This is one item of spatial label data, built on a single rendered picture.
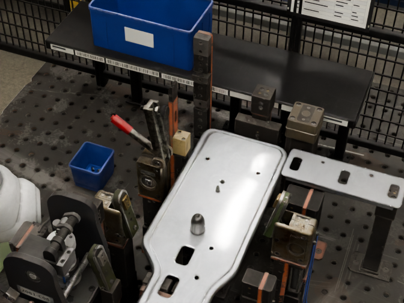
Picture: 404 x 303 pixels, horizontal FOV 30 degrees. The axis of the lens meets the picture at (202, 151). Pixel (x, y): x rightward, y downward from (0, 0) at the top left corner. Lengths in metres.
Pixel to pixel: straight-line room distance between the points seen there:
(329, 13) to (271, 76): 0.22
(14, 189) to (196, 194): 0.44
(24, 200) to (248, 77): 0.67
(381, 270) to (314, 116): 0.45
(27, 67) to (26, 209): 1.97
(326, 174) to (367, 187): 0.10
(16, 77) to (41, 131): 1.37
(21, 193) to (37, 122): 0.57
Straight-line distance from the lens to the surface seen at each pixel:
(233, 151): 1.87
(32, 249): 1.50
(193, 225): 1.67
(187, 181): 1.79
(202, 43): 1.89
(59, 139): 2.36
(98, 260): 1.56
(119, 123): 1.74
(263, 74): 2.05
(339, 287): 2.00
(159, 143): 1.71
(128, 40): 2.08
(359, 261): 2.06
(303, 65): 2.09
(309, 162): 1.86
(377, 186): 1.83
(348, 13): 2.03
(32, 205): 1.90
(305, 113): 1.90
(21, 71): 3.78
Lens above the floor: 2.32
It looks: 45 degrees down
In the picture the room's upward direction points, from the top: 1 degrees clockwise
